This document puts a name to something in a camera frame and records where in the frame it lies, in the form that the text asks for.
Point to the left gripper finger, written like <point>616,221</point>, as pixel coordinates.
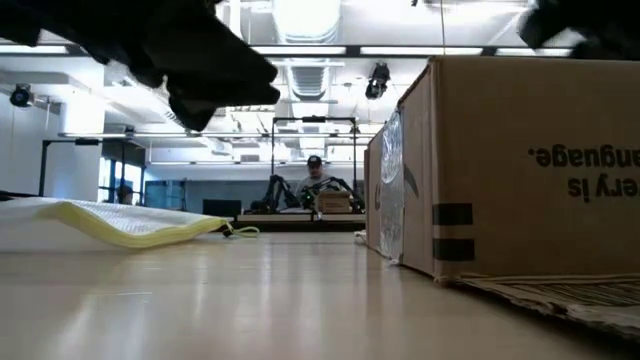
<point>195,115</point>
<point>225,70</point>

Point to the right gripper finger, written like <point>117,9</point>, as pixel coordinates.
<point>545,22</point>

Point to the clear pouch with yellow edge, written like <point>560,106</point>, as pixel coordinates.
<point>100,225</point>

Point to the brown cardboard shipping box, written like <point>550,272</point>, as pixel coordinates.
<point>500,175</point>

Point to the background black robot arm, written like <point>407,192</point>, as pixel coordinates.
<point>274,192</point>
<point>345,192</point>

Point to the dark background screen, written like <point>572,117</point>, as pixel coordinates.
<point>221,206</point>

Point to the person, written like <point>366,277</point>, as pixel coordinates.
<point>125,194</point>
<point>314,177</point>

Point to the black ceiling spotlight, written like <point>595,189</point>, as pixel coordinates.
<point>377,80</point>
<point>21,96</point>

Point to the background wooden table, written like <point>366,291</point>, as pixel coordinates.
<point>280,218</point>

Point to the black metal stand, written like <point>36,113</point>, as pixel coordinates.
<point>42,170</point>

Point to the small background cardboard box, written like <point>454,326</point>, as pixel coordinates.
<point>334,201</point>

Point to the black gantry frame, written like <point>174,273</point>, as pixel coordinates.
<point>314,119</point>

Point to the black overhead rail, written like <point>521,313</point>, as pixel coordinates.
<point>352,50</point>

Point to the black table frame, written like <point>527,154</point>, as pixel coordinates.
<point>300,227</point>

